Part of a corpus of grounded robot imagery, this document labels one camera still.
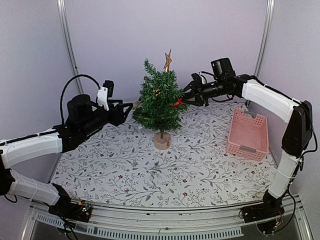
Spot pink plastic basket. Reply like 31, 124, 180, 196
226, 109, 269, 162

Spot front aluminium rail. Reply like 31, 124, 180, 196
21, 195, 315, 240

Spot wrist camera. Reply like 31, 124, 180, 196
191, 73, 207, 86
96, 80, 114, 111

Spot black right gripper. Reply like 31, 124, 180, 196
177, 77, 226, 107

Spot gold bell ornament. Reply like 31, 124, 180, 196
132, 101, 141, 111

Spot gold star tree topper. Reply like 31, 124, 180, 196
163, 49, 172, 73

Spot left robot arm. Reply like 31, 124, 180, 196
0, 80, 133, 217

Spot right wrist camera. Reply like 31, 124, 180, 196
191, 73, 207, 86

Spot thin wire light string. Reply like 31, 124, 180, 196
144, 109, 181, 123

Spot small green christmas tree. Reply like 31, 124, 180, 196
132, 59, 188, 151

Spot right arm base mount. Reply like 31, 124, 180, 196
238, 199, 285, 235

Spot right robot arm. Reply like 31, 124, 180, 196
182, 57, 317, 218

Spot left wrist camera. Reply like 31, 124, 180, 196
96, 80, 114, 111

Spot red ribbon bow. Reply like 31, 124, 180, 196
171, 98, 187, 108

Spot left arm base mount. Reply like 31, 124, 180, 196
48, 200, 92, 223

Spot floral patterned table mat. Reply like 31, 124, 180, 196
51, 102, 276, 208

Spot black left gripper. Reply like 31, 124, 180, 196
80, 99, 133, 137

